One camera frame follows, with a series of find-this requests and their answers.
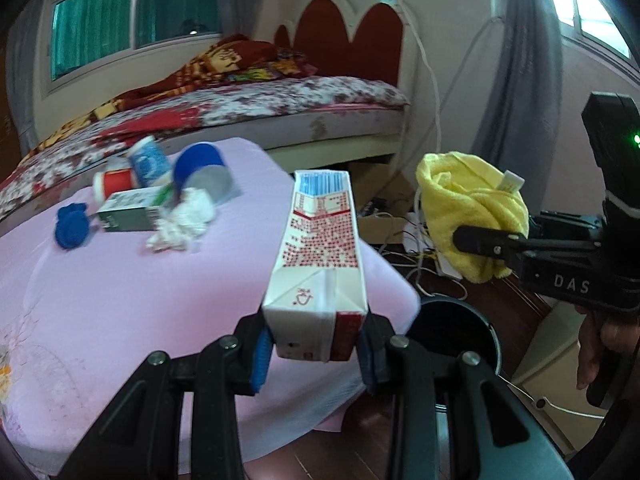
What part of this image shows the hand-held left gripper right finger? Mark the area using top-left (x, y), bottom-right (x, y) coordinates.
top-left (356, 316), bottom-right (576, 480)

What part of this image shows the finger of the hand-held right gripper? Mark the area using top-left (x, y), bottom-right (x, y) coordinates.
top-left (452, 225), bottom-right (532, 262)
top-left (528, 209), bottom-right (607, 235)

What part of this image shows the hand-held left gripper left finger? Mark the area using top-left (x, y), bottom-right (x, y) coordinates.
top-left (55, 312), bottom-right (276, 480)

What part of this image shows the yellow towel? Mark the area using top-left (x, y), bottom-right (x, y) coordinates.
top-left (416, 151), bottom-right (530, 283)

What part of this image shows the black trash bin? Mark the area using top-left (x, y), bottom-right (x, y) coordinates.
top-left (406, 294), bottom-right (503, 413)

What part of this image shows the white and red milk carton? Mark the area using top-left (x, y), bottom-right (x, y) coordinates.
top-left (261, 170), bottom-right (370, 362)

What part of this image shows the white tissue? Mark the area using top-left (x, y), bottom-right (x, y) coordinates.
top-left (146, 187), bottom-right (219, 252)

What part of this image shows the green carton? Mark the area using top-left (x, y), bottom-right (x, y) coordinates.
top-left (96, 186), bottom-right (173, 233)

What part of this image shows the red paper cup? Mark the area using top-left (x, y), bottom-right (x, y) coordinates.
top-left (93, 167), bottom-right (138, 201)

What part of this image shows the blue paper cup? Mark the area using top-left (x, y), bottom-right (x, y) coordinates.
top-left (126, 136), bottom-right (171, 188)

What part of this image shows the blue bag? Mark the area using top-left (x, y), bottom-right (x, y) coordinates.
top-left (55, 202), bottom-right (92, 250)

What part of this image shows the person's right hand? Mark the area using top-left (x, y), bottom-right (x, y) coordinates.
top-left (575, 305), bottom-right (640, 391)

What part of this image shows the white low cabinet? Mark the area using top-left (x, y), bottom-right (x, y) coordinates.
top-left (510, 305), bottom-right (608, 456)

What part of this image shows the cardboard box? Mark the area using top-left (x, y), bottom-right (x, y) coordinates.
top-left (350, 162), bottom-right (401, 201)

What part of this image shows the pink table cloth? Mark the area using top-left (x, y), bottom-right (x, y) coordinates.
top-left (0, 136), bottom-right (421, 466)

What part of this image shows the blue grey cup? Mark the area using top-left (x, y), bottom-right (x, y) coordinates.
top-left (173, 142), bottom-right (228, 188)

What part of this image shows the bright window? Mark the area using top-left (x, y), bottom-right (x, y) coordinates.
top-left (547, 0), bottom-right (633, 61)

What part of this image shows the bed with floral sheet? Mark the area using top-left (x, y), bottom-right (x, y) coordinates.
top-left (0, 76), bottom-right (411, 221)

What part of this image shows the red and white headboard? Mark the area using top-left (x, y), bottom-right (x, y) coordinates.
top-left (274, 0), bottom-right (407, 91)

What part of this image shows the red patterned blanket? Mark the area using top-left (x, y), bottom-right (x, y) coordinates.
top-left (30, 34), bottom-right (318, 151)

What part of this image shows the window with green glass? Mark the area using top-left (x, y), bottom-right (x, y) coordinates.
top-left (47, 0), bottom-right (223, 81)

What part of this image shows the tangle of floor cables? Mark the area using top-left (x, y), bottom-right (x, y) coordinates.
top-left (357, 195), bottom-right (471, 301)

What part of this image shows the white hanging cable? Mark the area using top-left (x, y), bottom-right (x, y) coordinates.
top-left (380, 0), bottom-right (443, 201)

